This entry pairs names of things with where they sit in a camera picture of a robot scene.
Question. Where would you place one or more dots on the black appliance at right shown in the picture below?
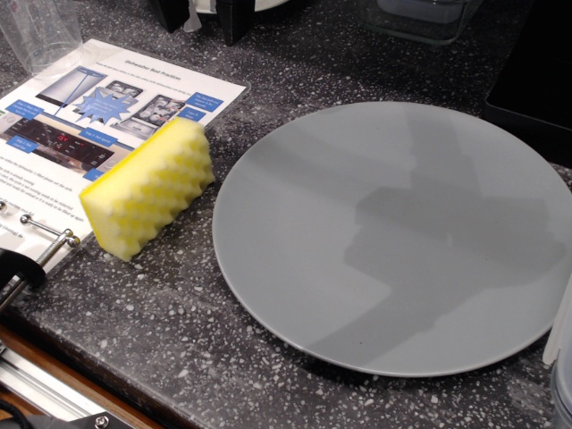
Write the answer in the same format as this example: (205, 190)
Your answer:
(532, 96)

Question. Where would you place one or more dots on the round grey plate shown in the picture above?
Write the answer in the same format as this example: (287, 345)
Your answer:
(396, 238)

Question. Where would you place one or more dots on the laminated dishwasher instruction sheet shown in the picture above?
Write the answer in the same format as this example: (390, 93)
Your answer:
(63, 130)

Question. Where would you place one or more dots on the clear plastic cup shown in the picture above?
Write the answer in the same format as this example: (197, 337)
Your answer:
(44, 35)

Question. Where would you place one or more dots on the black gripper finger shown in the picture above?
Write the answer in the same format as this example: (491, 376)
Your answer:
(172, 14)
(235, 17)

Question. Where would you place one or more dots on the aluminium rail with bracket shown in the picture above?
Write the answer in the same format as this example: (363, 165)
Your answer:
(60, 406)

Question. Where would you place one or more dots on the yellow ridged foam sponge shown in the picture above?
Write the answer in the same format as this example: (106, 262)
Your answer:
(128, 206)

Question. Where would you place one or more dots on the clear glass container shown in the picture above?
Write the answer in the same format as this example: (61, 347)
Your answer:
(432, 22)

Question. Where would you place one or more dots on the white plate at top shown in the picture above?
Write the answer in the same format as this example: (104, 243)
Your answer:
(208, 6)

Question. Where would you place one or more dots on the metal cutlery handle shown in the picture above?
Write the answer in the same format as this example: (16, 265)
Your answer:
(193, 23)

